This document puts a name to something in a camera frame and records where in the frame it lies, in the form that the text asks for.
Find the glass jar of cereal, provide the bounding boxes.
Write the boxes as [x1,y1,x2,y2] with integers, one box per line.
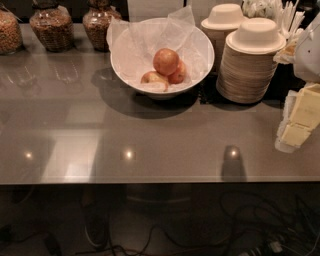
[82,0,122,52]
[29,0,74,52]
[0,5,23,55]

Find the rear stack of paper bowls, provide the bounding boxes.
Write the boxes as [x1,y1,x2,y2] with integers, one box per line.
[201,3,246,72]

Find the stack of paper bowls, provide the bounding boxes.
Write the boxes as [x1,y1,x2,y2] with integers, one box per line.
[216,18,286,104]
[201,3,246,72]

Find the black mat under bowls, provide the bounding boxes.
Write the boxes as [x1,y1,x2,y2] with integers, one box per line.
[199,63,305,105]

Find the white ceramic bowl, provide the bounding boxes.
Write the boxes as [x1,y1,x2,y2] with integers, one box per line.
[110,17,216,101]

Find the front stack of paper bowls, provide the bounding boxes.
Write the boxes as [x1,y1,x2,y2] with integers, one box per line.
[216,18,286,104]

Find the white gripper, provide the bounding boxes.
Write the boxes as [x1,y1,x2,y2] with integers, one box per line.
[275,13,320,153]

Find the right glass jar of cereal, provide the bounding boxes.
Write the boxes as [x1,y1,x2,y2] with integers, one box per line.
[82,0,122,52]

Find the left glass jar of cereal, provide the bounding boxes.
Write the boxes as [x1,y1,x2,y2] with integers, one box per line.
[0,5,23,55]

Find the red apple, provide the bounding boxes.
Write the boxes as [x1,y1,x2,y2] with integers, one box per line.
[168,60,187,84]
[153,48,179,76]

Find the front yellow-red apple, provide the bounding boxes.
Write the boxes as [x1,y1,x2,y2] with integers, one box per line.
[140,71,169,92]

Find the middle glass jar of cereal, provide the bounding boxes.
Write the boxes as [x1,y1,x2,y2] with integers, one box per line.
[29,0,74,52]

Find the black cables under table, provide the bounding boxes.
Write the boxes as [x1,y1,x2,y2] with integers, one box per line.
[0,189,320,256]

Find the white tissue paper liner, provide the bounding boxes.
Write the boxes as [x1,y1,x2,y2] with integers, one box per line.
[106,5,213,93]

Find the white plastic cutlery bundle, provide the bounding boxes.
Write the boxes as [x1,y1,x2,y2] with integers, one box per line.
[242,0,305,64]

